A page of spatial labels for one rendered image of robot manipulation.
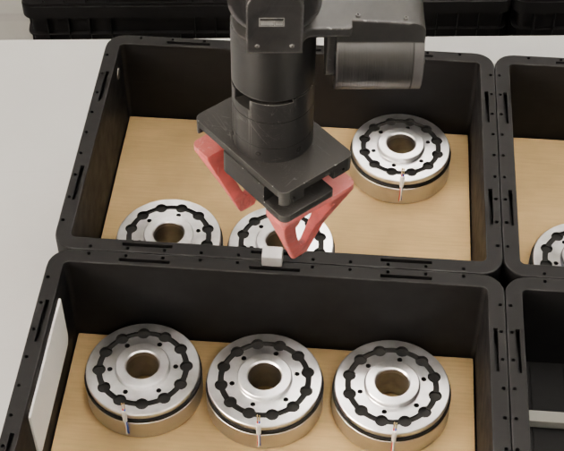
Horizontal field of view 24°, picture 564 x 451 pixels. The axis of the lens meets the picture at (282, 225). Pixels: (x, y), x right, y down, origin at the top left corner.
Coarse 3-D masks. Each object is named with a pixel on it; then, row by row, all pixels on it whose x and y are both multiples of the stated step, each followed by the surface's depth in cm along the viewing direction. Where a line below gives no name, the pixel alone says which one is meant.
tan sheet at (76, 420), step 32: (320, 352) 120; (64, 416) 115; (192, 416) 115; (320, 416) 115; (448, 416) 115; (64, 448) 113; (96, 448) 113; (128, 448) 113; (160, 448) 113; (192, 448) 113; (224, 448) 113; (256, 448) 113; (288, 448) 113; (320, 448) 113; (352, 448) 113; (448, 448) 113
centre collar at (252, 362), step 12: (252, 360) 115; (264, 360) 115; (276, 360) 115; (240, 372) 114; (288, 372) 114; (240, 384) 113; (288, 384) 113; (252, 396) 113; (264, 396) 112; (276, 396) 113
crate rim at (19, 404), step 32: (64, 256) 115; (96, 256) 115; (128, 256) 115; (160, 256) 115; (448, 288) 113; (480, 288) 113; (32, 320) 110; (32, 352) 108; (32, 384) 106; (0, 448) 101
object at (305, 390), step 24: (264, 336) 117; (216, 360) 116; (240, 360) 116; (288, 360) 116; (312, 360) 116; (216, 384) 114; (312, 384) 114; (216, 408) 113; (240, 408) 112; (264, 408) 112; (288, 408) 113; (312, 408) 113
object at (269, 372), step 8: (256, 368) 115; (264, 368) 116; (272, 368) 115; (256, 376) 116; (264, 376) 116; (272, 376) 116; (280, 376) 115; (256, 384) 117; (264, 384) 117; (272, 384) 117
